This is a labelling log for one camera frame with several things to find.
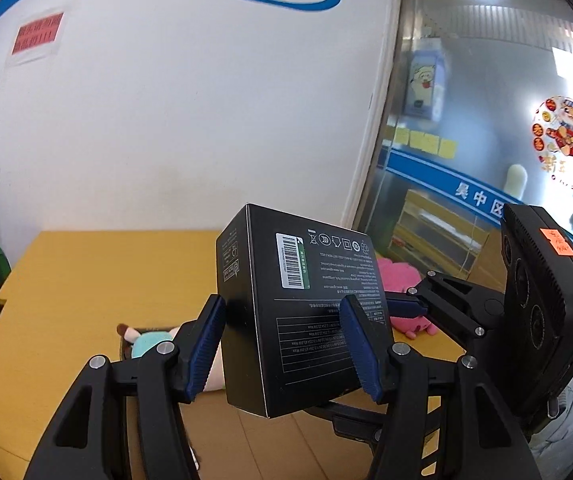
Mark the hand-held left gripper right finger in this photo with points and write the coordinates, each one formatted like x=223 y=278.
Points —
x=361 y=350

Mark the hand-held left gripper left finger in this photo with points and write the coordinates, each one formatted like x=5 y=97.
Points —
x=206 y=345

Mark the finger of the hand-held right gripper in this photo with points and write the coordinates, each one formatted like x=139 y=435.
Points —
x=361 y=420
x=446 y=300

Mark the black product box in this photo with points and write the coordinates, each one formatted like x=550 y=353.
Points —
x=291 y=310

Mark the brown cardboard box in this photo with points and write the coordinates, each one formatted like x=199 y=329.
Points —
x=276 y=450

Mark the wooden desktop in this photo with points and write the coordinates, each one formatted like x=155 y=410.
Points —
x=66 y=285

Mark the teal and pink plush toy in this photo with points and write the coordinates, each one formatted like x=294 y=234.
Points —
x=151 y=342

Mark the yellow shelf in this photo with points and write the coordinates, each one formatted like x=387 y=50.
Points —
x=431 y=220

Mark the pale blurred object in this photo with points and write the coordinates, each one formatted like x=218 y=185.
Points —
x=516 y=182

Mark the yellow sticky notes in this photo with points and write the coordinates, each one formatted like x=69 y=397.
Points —
x=426 y=144

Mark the round festive door sticker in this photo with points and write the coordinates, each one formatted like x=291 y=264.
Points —
x=566 y=135

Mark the blue cartoon poster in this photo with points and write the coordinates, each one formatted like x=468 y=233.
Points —
x=426 y=87

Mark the frosted glass door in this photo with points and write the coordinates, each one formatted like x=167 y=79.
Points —
x=491 y=85

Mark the red wall notice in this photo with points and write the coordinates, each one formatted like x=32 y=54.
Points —
x=36 y=37

